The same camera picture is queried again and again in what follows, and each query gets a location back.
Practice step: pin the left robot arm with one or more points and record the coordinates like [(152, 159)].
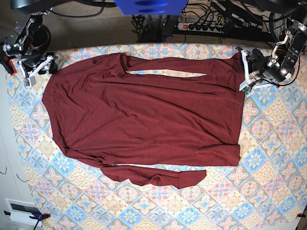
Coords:
[(294, 37)]

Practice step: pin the dark red t-shirt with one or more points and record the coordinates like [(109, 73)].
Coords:
[(123, 114)]

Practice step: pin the blue clamp lower left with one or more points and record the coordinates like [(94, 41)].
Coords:
[(36, 216)]

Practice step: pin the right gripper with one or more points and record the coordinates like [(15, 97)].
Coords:
[(31, 65)]

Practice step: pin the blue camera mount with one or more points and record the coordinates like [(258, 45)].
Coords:
[(148, 7)]

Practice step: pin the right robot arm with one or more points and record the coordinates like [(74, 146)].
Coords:
[(29, 41)]

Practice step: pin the white wall outlet box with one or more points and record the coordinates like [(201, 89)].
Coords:
[(21, 211)]

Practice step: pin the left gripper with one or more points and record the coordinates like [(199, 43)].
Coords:
[(261, 71)]

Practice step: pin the orange clamp lower right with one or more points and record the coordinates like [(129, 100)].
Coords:
[(301, 215)]

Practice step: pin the white power strip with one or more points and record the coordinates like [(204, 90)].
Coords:
[(199, 27)]

